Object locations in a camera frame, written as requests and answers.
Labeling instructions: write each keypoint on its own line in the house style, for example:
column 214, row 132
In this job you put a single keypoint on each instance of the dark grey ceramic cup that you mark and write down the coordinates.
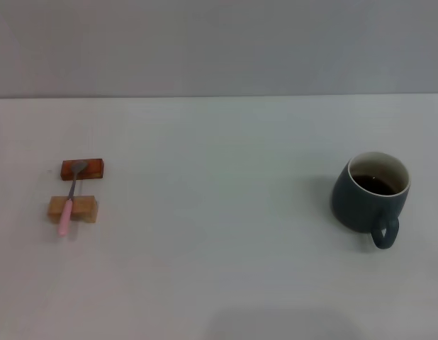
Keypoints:
column 350, row 209

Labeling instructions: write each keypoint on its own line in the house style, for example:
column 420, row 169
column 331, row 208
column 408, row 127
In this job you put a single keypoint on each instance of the reddish brown wooden block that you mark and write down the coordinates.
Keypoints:
column 95, row 170

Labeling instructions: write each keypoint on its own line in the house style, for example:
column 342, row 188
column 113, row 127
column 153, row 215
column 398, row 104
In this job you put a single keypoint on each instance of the light tan wooden block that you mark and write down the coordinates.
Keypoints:
column 85, row 207

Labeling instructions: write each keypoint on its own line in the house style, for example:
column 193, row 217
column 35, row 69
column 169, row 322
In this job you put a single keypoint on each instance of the dark coffee liquid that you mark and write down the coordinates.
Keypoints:
column 376, row 186

